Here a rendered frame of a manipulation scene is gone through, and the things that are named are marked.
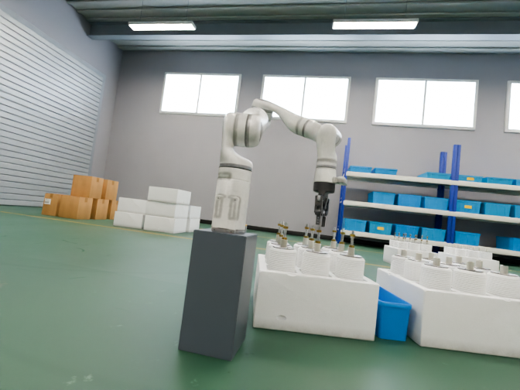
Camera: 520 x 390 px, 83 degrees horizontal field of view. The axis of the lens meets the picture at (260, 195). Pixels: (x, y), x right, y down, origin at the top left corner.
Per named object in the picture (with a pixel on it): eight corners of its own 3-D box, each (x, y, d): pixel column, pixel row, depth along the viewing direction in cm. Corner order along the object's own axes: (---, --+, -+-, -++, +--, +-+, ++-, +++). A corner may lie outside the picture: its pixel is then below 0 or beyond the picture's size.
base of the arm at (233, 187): (239, 234, 76) (248, 169, 77) (205, 230, 77) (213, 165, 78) (248, 233, 85) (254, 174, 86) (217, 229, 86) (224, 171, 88)
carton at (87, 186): (100, 199, 433) (104, 179, 435) (89, 197, 410) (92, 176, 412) (83, 196, 438) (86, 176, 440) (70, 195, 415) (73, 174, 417)
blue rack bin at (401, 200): (391, 206, 568) (391, 196, 569) (412, 209, 559) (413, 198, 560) (397, 205, 519) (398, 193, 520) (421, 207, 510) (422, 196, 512)
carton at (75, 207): (90, 219, 416) (93, 198, 418) (76, 219, 393) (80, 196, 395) (72, 217, 422) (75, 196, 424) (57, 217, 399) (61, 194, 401)
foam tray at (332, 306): (374, 341, 94) (380, 284, 95) (252, 327, 94) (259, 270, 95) (340, 304, 133) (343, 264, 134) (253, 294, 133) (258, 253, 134)
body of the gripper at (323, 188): (316, 182, 110) (313, 207, 109) (311, 179, 102) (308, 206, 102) (336, 183, 107) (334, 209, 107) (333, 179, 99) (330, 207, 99)
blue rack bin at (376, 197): (366, 204, 579) (367, 193, 580) (387, 206, 572) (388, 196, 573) (371, 203, 530) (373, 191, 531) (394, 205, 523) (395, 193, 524)
